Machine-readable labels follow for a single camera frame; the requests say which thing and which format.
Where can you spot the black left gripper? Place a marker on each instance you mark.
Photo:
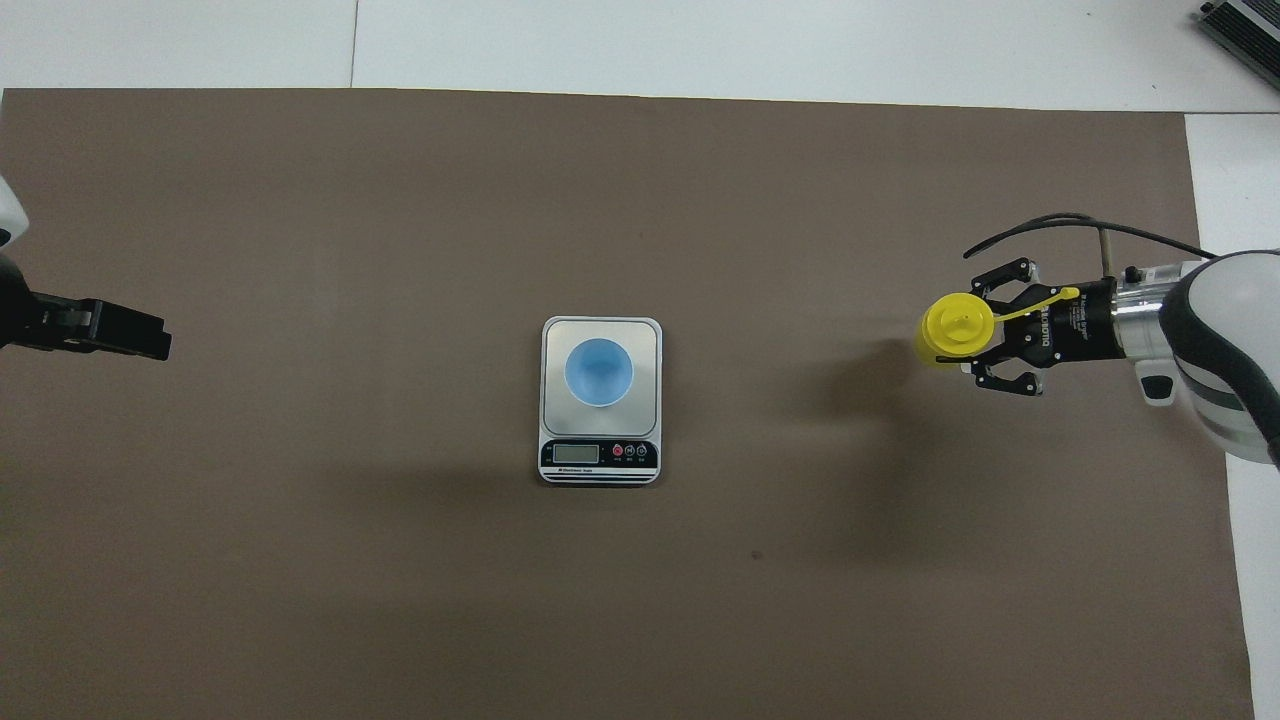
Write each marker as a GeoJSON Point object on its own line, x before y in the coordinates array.
{"type": "Point", "coordinates": [15, 310]}

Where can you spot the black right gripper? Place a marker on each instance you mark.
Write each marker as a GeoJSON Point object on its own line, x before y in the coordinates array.
{"type": "Point", "coordinates": [1080, 325]}

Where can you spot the yellow squeeze bottle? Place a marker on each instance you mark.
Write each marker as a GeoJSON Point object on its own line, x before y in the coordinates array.
{"type": "Point", "coordinates": [955, 325]}

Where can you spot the light blue plastic cup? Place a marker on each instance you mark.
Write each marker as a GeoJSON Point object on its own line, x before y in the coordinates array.
{"type": "Point", "coordinates": [598, 372]}

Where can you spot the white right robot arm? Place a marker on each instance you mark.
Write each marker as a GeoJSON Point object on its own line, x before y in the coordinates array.
{"type": "Point", "coordinates": [1220, 340]}

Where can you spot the silver digital kitchen scale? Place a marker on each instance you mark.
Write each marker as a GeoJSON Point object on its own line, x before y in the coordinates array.
{"type": "Point", "coordinates": [600, 450]}

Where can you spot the grey metal ribbed device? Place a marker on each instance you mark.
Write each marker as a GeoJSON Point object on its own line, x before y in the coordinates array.
{"type": "Point", "coordinates": [1250, 30]}

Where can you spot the brown table mat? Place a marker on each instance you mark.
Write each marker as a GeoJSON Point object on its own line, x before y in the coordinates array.
{"type": "Point", "coordinates": [600, 200]}

